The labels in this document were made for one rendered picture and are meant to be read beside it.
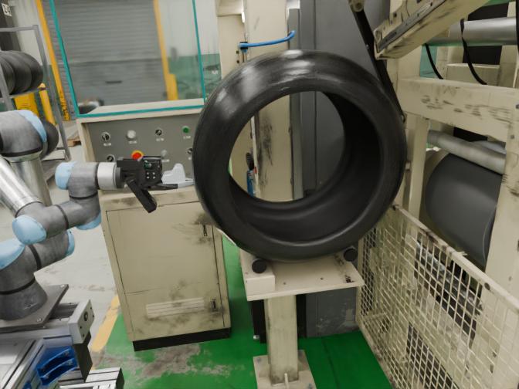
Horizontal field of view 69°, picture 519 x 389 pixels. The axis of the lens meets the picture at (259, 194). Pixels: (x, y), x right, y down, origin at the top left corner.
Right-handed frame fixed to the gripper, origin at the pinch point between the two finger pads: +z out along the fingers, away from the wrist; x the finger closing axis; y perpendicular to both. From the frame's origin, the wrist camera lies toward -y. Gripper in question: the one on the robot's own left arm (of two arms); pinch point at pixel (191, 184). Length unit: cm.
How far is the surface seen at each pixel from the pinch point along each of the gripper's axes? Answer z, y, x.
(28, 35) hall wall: -418, 56, 948
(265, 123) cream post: 24.9, 12.9, 28.4
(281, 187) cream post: 32.4, -11.1, 28.6
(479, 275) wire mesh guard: 65, -8, -38
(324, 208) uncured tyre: 45.4, -13.6, 14.5
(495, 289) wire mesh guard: 65, -9, -44
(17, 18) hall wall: -442, 91, 956
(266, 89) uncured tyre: 18.2, 28.0, -12.7
